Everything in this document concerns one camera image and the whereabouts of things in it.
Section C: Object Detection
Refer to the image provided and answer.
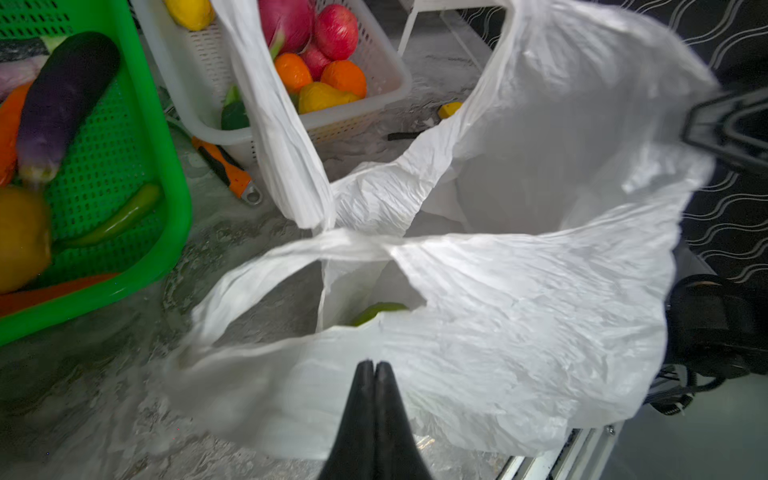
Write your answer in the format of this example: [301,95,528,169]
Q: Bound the orange handled utility knife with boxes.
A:
[191,137,262,206]

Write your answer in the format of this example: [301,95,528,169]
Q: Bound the red apple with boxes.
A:
[313,4,359,61]

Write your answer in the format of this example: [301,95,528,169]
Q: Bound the yellow tape measure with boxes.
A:
[438,102,463,120]

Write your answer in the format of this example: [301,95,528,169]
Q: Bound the pink dragon fruit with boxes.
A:
[258,0,315,59]

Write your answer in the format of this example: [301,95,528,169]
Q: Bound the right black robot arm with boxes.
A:
[645,83,767,415]

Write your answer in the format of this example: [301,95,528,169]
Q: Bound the green chili pepper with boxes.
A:
[53,183,164,253]

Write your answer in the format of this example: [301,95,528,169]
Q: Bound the white plastic grocery bag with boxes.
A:
[165,1,717,459]

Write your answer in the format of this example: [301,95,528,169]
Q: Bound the orange fruit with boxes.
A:
[320,60,367,98]

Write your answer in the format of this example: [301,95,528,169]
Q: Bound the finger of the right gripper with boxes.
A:
[682,86,767,174]

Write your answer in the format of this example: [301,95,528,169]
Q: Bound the purple eggplant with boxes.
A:
[16,31,120,190]

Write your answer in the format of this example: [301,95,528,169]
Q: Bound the yellow lemon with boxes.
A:
[164,0,215,31]

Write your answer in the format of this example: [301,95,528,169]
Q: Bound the white plastic fruit basket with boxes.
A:
[132,1,411,161]

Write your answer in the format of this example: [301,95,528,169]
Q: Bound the orange carrot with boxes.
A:
[0,82,32,187]

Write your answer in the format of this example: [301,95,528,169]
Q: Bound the yellow potato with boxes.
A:
[1,185,52,294]

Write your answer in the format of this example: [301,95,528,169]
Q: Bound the dark green cucumber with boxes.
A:
[220,85,250,131]

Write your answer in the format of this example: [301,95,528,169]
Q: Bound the yellow mango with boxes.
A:
[298,82,360,115]

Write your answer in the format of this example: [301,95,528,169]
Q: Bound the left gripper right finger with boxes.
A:
[374,362,432,480]

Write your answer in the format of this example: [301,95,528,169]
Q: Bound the green plastic basket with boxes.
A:
[1,1,192,344]

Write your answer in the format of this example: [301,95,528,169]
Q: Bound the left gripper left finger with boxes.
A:
[318,360,375,480]

